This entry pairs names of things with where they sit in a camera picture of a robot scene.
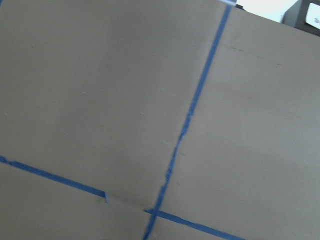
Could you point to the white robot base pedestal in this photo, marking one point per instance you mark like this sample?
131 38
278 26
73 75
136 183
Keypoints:
270 9

